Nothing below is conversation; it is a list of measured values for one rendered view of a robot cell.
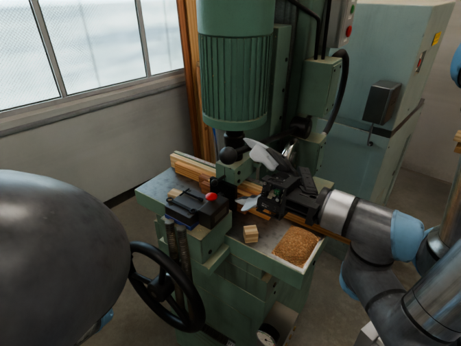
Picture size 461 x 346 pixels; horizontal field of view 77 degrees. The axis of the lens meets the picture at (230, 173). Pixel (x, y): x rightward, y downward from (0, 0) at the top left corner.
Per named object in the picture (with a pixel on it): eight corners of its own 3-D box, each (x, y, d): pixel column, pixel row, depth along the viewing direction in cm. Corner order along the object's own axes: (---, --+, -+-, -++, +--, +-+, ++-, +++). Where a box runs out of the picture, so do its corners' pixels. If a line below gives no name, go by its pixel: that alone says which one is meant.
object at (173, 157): (171, 166, 109) (169, 154, 106) (174, 164, 110) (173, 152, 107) (328, 231, 80) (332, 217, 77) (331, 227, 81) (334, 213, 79)
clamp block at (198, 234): (162, 241, 81) (158, 217, 76) (194, 215, 90) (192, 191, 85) (204, 266, 74) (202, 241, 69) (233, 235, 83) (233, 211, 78)
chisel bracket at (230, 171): (215, 186, 90) (215, 162, 85) (240, 166, 99) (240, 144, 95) (235, 194, 86) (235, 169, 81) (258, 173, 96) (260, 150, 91)
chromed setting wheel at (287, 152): (275, 180, 90) (278, 145, 84) (291, 164, 99) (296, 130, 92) (284, 184, 89) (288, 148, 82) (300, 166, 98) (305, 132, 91)
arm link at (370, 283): (356, 324, 51) (374, 285, 45) (330, 272, 60) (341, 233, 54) (397, 319, 52) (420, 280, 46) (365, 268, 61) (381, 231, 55)
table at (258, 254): (113, 218, 93) (108, 204, 90) (178, 175, 114) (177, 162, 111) (285, 323, 65) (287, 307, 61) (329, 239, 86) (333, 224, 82)
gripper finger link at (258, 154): (240, 134, 55) (270, 172, 54) (255, 128, 60) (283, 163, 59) (230, 144, 57) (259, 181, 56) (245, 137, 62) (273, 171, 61)
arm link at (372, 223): (405, 278, 46) (425, 240, 42) (336, 248, 51) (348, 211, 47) (411, 248, 52) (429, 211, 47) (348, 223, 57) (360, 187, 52)
